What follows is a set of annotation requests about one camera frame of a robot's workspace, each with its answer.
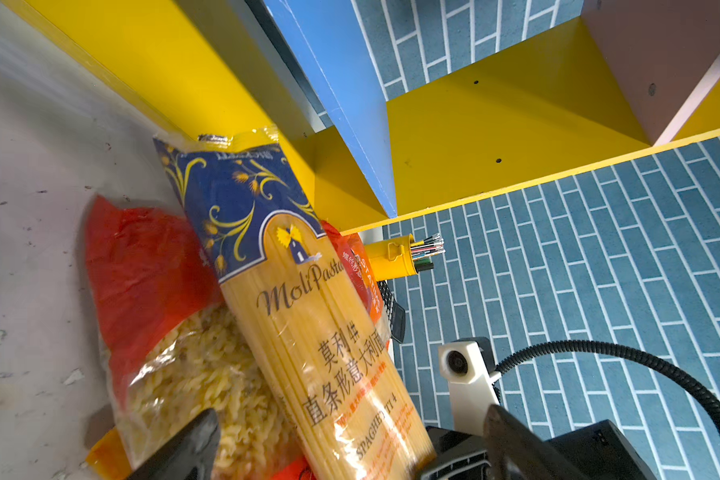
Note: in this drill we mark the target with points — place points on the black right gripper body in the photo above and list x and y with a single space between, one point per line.
597 451

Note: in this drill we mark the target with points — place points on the red fusilli bag left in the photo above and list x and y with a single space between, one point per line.
172 348

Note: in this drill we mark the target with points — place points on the orange pasta bag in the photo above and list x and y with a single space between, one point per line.
373 299

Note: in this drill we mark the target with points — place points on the red fusilli bag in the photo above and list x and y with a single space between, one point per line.
350 260
172 348

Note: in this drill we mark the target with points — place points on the coloured pens in cup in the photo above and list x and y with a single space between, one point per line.
423 252

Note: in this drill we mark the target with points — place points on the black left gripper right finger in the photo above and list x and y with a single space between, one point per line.
514 452

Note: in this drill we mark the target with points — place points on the yellow pen cup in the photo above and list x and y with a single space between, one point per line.
391 259

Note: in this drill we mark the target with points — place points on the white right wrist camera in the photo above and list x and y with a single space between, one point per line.
469 367

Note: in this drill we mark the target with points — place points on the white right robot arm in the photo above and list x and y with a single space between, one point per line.
557 393

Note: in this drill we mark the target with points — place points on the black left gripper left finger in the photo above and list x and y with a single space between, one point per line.
190 454

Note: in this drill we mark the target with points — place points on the yellow shelf pink blue boards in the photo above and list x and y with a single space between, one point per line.
544 109

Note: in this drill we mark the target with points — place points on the black calculator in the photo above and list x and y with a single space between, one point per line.
395 313

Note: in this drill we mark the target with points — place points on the blue Moli spaghetti bag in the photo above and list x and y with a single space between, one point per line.
299 312

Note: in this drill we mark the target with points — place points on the red fusilli bag right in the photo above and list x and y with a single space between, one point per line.
350 260

